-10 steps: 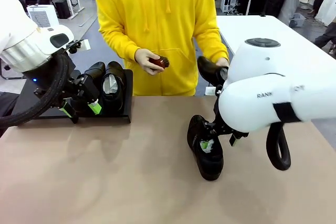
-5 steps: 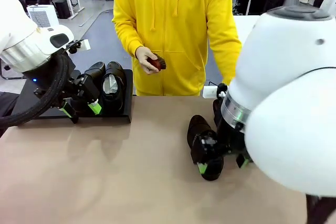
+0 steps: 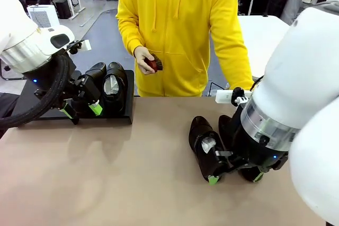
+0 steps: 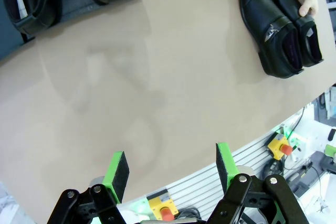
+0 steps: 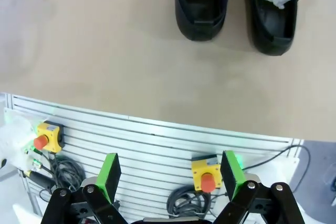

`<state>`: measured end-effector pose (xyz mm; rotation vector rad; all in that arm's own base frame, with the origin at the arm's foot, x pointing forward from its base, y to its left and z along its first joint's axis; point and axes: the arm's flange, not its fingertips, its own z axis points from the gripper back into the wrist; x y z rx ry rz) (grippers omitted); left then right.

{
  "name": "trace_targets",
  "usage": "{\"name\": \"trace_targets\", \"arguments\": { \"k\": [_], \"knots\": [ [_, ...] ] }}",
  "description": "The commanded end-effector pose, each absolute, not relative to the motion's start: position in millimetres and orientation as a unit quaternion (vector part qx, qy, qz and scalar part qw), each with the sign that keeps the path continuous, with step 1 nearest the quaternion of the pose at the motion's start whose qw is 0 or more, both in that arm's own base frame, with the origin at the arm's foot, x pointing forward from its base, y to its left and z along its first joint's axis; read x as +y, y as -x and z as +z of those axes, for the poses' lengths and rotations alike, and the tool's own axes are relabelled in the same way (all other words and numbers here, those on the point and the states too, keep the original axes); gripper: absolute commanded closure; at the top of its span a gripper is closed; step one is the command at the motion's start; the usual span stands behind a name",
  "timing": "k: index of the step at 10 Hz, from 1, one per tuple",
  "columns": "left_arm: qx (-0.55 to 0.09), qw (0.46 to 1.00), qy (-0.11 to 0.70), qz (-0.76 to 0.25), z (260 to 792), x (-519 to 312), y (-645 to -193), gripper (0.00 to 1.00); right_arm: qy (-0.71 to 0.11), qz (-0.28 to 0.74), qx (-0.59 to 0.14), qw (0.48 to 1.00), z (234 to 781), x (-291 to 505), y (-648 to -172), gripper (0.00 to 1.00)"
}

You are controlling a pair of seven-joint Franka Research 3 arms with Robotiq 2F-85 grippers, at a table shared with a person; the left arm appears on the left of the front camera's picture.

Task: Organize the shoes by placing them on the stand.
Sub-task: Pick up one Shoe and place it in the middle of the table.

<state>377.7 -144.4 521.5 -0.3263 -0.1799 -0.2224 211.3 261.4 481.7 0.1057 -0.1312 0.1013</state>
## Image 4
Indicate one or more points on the green and white device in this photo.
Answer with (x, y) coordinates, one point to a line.
(330, 149)

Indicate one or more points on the yellow emergency stop button box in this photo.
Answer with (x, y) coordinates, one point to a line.
(275, 148)
(157, 204)

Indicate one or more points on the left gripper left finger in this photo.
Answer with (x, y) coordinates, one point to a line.
(116, 176)

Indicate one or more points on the slotted aluminium base rail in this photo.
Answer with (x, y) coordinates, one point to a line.
(194, 182)

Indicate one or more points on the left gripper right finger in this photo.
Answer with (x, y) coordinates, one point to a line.
(225, 166)

